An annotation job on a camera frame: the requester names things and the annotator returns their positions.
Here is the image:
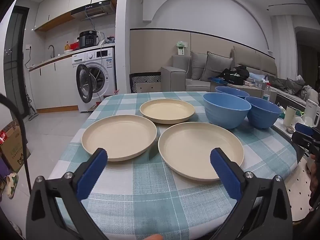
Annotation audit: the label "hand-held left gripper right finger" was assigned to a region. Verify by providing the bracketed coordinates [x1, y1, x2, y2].
[209, 147, 293, 240]

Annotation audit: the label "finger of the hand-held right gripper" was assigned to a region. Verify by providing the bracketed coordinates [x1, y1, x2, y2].
[294, 122, 320, 140]
[291, 131, 320, 154]

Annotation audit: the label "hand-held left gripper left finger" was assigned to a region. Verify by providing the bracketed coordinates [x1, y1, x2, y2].
[26, 148, 110, 240]

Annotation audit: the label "blue bowl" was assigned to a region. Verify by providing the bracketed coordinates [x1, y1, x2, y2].
[244, 96, 282, 130]
[215, 86, 250, 100]
[203, 92, 252, 130]

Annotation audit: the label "cream plate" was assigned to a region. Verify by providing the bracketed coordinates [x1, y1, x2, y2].
[158, 122, 244, 182]
[82, 115, 157, 162]
[139, 99, 196, 124]

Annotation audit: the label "person's right hand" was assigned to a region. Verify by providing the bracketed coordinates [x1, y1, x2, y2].
[309, 154, 320, 198]

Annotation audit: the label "cream tumbler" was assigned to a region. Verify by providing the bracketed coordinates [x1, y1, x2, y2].
[284, 106, 297, 127]

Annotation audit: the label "white kettle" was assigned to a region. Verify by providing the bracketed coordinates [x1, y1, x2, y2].
[303, 98, 320, 128]

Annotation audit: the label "marble side table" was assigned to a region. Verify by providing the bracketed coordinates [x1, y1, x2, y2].
[271, 104, 320, 163]

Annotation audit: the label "grey clothes pile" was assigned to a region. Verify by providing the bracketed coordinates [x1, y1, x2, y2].
[271, 75, 320, 103]

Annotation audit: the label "teal checked tablecloth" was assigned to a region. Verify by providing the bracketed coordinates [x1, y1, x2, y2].
[47, 91, 299, 240]

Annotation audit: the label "clear water bottle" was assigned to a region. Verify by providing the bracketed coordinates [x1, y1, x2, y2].
[262, 82, 272, 102]

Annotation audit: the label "white diamond pattern rug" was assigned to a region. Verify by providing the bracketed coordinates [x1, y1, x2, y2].
[284, 152, 315, 223]

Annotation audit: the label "white curtain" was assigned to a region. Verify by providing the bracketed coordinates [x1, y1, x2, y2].
[271, 15, 298, 98]

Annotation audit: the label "cream green slipper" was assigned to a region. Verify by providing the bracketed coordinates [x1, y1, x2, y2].
[5, 172, 19, 200]

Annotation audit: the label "brown cardboard box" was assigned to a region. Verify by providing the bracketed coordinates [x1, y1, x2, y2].
[0, 120, 32, 173]

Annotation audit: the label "black box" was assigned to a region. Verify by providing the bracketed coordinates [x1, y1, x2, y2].
[223, 72, 245, 86]

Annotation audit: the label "black jacket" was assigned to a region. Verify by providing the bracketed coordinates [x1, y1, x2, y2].
[217, 65, 250, 79]

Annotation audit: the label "purple cloth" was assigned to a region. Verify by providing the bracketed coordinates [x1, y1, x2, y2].
[0, 155, 12, 180]

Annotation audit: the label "floor mop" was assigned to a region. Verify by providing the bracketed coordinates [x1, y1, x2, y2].
[25, 94, 40, 121]

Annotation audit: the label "white kitchen base cabinets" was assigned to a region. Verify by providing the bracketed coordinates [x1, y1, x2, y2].
[28, 52, 80, 113]

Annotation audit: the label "grey cushion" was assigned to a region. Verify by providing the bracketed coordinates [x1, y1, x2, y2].
[200, 51, 233, 82]
[190, 51, 209, 81]

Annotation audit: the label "grey sofa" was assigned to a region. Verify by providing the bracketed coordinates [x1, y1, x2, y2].
[161, 45, 278, 93]

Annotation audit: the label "black patterned chair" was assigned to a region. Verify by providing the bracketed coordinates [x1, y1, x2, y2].
[129, 72, 162, 94]

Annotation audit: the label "white washing machine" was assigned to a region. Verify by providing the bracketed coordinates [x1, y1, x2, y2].
[72, 47, 117, 113]

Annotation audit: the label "black pressure cooker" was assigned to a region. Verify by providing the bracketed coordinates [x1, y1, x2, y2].
[77, 31, 98, 49]

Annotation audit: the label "dark glass door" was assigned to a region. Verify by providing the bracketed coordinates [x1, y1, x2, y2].
[2, 5, 30, 120]

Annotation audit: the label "range hood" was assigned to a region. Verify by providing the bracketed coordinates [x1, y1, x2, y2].
[71, 1, 117, 21]

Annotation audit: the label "black cable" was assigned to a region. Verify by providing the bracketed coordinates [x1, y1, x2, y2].
[0, 94, 34, 197]

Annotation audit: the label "white green wall panel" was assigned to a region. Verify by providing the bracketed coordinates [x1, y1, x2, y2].
[176, 41, 188, 55]

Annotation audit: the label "white wall cabinets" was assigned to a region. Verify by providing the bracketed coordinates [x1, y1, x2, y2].
[34, 0, 118, 32]

